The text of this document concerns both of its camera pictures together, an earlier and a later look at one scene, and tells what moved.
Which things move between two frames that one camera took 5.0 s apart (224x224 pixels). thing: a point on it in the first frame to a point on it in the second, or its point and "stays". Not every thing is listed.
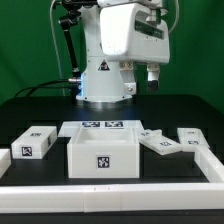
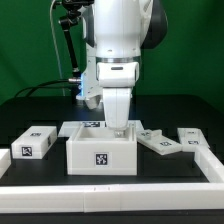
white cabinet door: (155, 141) stays
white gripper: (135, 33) to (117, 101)
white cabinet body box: (98, 152) stays
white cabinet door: (192, 136) stays
